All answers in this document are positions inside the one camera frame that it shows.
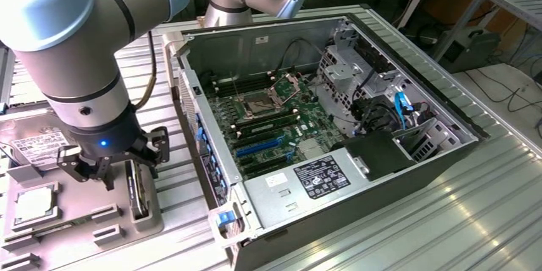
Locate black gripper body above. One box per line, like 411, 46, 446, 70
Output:
67, 105, 144, 162

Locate black expansion slot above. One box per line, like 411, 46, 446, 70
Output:
239, 152, 293, 170
233, 129, 279, 142

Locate blue expansion slot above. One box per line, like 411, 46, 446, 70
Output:
235, 136, 284, 157

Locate black RAM slot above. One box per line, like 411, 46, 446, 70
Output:
231, 108, 297, 123
232, 111, 300, 127
213, 74, 264, 86
213, 77, 265, 90
217, 86, 269, 98
216, 82, 267, 94
235, 114, 301, 129

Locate silver hard disk blue caddy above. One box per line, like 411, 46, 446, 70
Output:
0, 105, 83, 172

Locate grey parts rack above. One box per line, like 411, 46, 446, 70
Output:
0, 156, 167, 271

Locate silver CPU chip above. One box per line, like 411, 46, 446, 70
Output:
13, 187, 59, 223

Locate green RAM stick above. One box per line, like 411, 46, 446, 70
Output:
32, 215, 93, 241
236, 117, 301, 136

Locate thin locking lever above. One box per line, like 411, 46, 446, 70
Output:
232, 76, 244, 102

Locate CPU socket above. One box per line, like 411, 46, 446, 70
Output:
240, 91, 284, 122

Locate blue case latch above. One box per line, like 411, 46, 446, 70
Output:
213, 211, 235, 227

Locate silver power supply unit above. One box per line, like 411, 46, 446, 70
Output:
241, 149, 376, 237

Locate silver chipset heatsink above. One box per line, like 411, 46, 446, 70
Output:
297, 139, 330, 156

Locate green motherboard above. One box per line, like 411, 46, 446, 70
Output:
197, 69, 351, 182

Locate silver socket cover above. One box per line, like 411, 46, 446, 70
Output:
269, 72, 304, 95

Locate silver drive cage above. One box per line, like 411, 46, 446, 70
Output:
315, 18, 411, 102

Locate black open PC case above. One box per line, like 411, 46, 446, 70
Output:
163, 12, 492, 271

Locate black plastic shroud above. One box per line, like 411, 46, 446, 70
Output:
330, 130, 419, 183

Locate silver disk bay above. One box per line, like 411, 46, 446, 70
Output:
391, 117, 464, 163

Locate black floor device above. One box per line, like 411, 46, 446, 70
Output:
439, 28, 502, 74

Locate black disk wire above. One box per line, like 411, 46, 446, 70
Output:
0, 143, 17, 170

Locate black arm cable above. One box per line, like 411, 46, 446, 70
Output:
133, 29, 159, 109

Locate black looped wire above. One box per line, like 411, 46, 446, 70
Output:
272, 38, 323, 77

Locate black wire bundle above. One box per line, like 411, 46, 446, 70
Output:
350, 98, 402, 134

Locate blue flat wire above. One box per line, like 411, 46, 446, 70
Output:
392, 91, 411, 131

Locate red and black wire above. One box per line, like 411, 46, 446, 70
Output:
406, 101, 434, 126

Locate black floor cable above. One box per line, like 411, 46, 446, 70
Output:
464, 69, 542, 112

